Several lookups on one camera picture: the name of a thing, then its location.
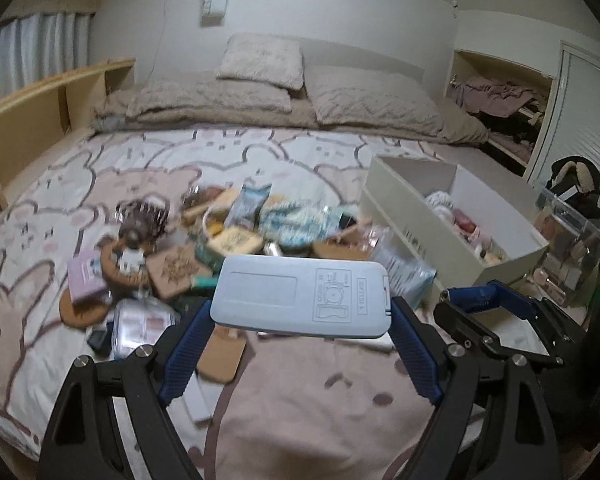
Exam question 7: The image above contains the clear plastic package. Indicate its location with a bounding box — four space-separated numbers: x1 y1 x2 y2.
111 298 179 359

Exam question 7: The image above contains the white narrow strip box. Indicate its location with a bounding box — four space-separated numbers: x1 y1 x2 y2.
184 376 214 424

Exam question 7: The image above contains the pale window curtain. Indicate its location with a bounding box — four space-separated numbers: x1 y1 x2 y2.
0 10 95 111

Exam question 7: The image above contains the lilac small box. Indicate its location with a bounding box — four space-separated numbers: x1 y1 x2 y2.
67 252 109 306

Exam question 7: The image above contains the square engraved wooden coaster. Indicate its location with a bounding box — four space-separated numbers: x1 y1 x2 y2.
145 246 202 302

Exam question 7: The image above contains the large quilted beige pillow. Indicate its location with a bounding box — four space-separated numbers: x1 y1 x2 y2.
306 66 444 137

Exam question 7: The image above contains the clear packet with blue print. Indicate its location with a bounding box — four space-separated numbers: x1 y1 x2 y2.
379 239 439 312

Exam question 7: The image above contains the blue and white packet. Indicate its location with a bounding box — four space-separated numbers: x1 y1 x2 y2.
224 179 274 232

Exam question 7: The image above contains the pile of clothes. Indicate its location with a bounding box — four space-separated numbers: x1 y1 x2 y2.
450 74 551 161

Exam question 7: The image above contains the clear acrylic organizer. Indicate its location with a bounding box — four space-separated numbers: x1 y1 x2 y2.
531 186 600 307

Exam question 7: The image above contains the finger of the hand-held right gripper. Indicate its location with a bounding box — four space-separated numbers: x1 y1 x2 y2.
433 301 566 367
440 281 588 343

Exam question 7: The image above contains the small fuzzy beige pillow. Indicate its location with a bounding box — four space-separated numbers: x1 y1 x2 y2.
216 33 306 92

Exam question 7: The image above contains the white louvered door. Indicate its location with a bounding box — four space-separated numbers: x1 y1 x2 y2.
524 41 600 211

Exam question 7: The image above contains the white cardboard box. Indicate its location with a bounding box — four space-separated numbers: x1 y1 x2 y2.
361 155 551 286

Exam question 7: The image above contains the dark brown ruffled item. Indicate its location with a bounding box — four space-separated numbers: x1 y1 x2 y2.
116 198 172 241

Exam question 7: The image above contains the teal patterned cloth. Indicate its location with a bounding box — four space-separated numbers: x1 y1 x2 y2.
259 199 342 249

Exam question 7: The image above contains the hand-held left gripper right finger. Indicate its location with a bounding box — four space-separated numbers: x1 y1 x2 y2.
390 296 563 480

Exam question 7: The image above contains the white rope bundle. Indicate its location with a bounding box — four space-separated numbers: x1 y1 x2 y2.
424 191 454 212

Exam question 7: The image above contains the pale plastic case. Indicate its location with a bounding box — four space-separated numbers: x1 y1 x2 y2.
209 254 393 339

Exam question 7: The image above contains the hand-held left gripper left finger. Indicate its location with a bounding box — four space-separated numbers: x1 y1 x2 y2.
39 302 216 480

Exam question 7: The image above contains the bear print blanket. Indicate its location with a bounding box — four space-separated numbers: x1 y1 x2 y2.
0 127 546 480

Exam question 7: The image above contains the tan card tag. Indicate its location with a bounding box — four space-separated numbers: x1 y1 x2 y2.
196 326 249 384

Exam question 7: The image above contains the black and beige plush bag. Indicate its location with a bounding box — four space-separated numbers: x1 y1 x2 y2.
549 156 600 222

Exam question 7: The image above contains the plain round brown coaster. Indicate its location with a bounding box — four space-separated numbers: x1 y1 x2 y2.
60 294 114 329

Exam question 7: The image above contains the teal tin with beige lid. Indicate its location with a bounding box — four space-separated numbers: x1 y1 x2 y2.
194 226 267 274

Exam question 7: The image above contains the wooden headboard shelf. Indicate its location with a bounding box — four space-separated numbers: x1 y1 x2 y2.
0 58 137 217

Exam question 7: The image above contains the flat fuzzy beige pillow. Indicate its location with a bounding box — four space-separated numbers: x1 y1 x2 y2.
126 76 294 122

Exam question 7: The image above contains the beige bed cover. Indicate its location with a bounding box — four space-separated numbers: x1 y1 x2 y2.
94 72 492 147

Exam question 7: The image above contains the round coaster with white piece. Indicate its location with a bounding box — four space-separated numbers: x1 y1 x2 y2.
99 236 149 287

